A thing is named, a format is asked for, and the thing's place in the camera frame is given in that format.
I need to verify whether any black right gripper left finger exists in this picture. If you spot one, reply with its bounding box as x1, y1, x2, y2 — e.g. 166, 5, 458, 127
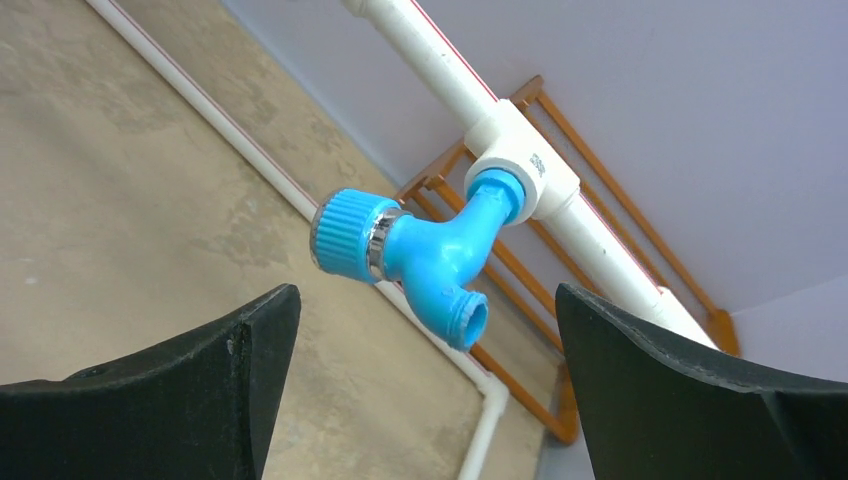
1, 284, 301, 479

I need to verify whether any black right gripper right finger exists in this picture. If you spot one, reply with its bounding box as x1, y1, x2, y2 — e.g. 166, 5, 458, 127
555, 284, 847, 479

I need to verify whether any blue plastic water faucet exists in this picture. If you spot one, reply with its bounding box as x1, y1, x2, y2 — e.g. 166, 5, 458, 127
310, 169, 525, 351

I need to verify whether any white PVC pipe frame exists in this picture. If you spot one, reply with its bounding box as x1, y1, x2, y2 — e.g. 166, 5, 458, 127
93, 1, 709, 479

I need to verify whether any wooden rack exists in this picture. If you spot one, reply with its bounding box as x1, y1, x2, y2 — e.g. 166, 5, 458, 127
394, 75, 741, 445

